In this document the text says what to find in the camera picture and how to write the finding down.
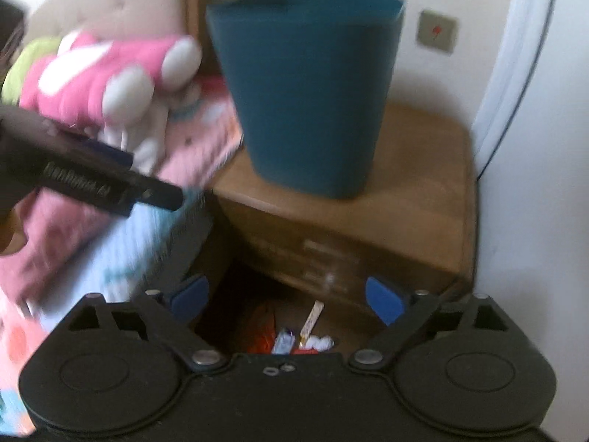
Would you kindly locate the pink fleece blanket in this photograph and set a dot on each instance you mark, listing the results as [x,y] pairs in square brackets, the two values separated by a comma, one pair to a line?
[50,239]

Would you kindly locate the lower nightstand drawer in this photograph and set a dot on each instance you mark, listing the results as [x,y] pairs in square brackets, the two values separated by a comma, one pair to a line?
[322,281]

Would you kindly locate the person's left hand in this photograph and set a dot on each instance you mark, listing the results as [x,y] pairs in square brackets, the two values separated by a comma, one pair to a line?
[11,235]

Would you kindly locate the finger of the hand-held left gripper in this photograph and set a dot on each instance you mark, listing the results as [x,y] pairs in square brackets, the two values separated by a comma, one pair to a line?
[158,195]
[106,152]

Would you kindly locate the wooden headboard frame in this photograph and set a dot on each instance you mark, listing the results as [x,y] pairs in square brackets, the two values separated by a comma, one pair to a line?
[198,9]

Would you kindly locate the pink plush toy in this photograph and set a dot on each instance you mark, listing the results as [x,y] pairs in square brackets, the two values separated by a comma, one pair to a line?
[92,78]

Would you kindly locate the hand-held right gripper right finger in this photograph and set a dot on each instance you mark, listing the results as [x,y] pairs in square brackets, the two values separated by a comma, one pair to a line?
[384,301]

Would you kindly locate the wall socket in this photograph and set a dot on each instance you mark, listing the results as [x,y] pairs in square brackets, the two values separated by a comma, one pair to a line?
[437,31]

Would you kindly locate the yellow stick wrapper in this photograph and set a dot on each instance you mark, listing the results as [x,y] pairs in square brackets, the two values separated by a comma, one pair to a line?
[310,322]

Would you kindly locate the teal plastic trash bin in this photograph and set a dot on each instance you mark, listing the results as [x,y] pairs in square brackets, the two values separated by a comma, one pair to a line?
[303,92]

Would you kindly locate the blue white wrapper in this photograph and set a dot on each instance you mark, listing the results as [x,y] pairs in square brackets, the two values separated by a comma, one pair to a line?
[283,341]

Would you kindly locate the beige upholstered headboard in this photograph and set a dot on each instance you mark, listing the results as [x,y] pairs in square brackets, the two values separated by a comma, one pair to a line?
[115,0]

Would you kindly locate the green plush toy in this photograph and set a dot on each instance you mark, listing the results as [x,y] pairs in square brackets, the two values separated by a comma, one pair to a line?
[30,69]

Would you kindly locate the nightstand drawer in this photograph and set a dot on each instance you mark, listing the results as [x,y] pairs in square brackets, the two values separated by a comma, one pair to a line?
[294,235]
[322,281]

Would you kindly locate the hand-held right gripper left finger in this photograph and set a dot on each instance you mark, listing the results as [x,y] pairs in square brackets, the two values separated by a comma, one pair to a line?
[188,298]

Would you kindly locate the white paper ball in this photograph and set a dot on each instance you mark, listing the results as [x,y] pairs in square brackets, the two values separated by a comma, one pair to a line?
[321,343]

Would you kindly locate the wooden nightstand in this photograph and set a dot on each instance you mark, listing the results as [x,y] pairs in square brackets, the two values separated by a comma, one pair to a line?
[414,184]

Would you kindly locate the upper nightstand drawer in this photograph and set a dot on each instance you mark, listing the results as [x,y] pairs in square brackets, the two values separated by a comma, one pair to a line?
[294,235]

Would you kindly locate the red orange snack packet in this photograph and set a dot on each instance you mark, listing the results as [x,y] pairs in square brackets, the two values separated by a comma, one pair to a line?
[262,331]

